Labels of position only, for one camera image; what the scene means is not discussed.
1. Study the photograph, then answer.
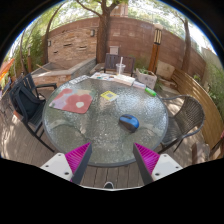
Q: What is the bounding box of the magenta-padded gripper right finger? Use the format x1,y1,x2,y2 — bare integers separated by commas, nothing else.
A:
132,142,184,186

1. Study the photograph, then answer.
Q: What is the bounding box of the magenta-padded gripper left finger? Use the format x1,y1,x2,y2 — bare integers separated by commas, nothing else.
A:
40,142,93,185

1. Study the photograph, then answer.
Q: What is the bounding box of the blue and black computer mouse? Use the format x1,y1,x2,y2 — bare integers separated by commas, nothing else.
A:
118,113,141,133

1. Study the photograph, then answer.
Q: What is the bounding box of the red floral mouse pad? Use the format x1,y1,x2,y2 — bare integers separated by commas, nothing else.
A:
48,87,95,115

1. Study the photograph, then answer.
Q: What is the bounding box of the black slatted patio chair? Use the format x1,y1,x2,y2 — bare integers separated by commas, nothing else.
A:
8,73,58,153

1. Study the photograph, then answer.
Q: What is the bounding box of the curved wooden slat bench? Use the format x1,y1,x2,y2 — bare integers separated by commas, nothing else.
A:
171,68,224,151

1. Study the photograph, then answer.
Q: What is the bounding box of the small green bottle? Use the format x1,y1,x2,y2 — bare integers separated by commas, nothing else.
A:
144,87,158,98

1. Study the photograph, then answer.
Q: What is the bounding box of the small white blue booklet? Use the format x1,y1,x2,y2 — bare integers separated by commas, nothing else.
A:
132,80,147,90

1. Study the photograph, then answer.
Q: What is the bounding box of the yellow square card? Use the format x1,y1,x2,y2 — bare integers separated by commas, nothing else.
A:
100,90,120,103

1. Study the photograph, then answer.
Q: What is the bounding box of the pale woven basket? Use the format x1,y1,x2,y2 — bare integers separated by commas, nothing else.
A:
135,68,158,90

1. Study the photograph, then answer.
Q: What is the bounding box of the white license plate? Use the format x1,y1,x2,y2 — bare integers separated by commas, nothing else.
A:
68,74,91,85

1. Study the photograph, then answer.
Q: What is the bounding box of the stone raised basin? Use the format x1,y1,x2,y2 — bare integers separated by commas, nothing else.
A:
31,57,98,88

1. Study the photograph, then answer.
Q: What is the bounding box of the white sticker sheet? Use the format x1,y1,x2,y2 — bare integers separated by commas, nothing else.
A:
89,71,116,82

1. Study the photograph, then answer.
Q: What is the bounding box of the concrete block step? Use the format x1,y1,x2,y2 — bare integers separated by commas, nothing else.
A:
89,62,106,75

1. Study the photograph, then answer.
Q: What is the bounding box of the clear plastic cup with straw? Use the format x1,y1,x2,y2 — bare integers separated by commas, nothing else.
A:
115,56,127,76

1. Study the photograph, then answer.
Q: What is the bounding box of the orange fabric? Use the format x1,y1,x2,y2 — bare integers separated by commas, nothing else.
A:
0,58,16,83

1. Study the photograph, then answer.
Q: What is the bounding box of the dark wooden slatted chair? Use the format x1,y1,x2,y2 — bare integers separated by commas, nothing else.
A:
103,53,136,77

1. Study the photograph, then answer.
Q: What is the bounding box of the slender tree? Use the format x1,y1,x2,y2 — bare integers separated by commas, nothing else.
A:
181,16,193,73

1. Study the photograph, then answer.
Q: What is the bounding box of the large forked tree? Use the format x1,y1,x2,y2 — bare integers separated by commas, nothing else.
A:
74,0,129,64

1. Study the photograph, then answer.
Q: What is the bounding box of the wooden garden lamp post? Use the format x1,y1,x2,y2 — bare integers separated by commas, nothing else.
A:
148,23,164,74

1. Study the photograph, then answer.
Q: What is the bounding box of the white wall box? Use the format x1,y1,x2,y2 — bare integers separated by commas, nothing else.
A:
109,45,120,56

